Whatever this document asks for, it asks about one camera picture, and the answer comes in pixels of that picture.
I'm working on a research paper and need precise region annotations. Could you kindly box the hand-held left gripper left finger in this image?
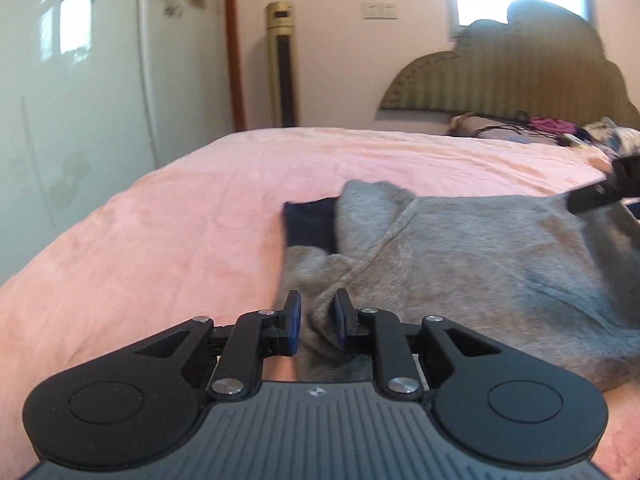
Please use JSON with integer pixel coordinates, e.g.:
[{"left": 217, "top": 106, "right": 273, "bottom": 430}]
[{"left": 132, "top": 290, "right": 304, "bottom": 402}]

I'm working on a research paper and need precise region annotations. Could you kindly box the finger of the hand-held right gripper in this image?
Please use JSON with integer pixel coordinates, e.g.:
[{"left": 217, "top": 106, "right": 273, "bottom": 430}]
[{"left": 567, "top": 156, "right": 640, "bottom": 216}]

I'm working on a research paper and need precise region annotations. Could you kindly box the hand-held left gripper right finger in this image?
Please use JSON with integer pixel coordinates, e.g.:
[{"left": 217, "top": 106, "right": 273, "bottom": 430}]
[{"left": 334, "top": 287, "right": 502, "bottom": 402}]

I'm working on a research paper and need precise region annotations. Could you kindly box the grey sweater with navy trim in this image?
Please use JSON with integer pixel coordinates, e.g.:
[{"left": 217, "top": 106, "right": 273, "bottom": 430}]
[{"left": 280, "top": 179, "right": 640, "bottom": 393}]

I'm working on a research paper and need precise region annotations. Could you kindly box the pile of mixed clothes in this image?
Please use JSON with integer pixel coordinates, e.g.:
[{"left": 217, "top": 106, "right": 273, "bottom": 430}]
[{"left": 447, "top": 110, "right": 640, "bottom": 161}]

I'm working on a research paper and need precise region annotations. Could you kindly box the olive padded headboard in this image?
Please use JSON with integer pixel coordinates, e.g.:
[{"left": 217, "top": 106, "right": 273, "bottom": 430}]
[{"left": 379, "top": 0, "right": 640, "bottom": 117}]

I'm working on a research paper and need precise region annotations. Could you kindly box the pink blanket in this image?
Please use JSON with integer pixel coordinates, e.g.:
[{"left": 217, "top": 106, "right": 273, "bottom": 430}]
[{"left": 0, "top": 127, "right": 640, "bottom": 480}]

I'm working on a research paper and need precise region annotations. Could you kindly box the gold standing air conditioner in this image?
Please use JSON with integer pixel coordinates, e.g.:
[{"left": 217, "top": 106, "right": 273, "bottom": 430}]
[{"left": 264, "top": 2, "right": 304, "bottom": 129}]

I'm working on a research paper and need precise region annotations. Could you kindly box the glossy white wardrobe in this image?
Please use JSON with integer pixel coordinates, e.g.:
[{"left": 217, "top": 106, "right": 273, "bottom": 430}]
[{"left": 0, "top": 0, "right": 237, "bottom": 288}]

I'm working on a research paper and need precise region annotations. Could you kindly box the wooden door frame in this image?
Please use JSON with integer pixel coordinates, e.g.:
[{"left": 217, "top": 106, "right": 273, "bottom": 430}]
[{"left": 224, "top": 0, "right": 249, "bottom": 134}]

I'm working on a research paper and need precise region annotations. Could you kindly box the white wall switch panel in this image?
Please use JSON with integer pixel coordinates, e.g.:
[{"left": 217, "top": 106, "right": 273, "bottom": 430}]
[{"left": 362, "top": 2, "right": 400, "bottom": 20}]

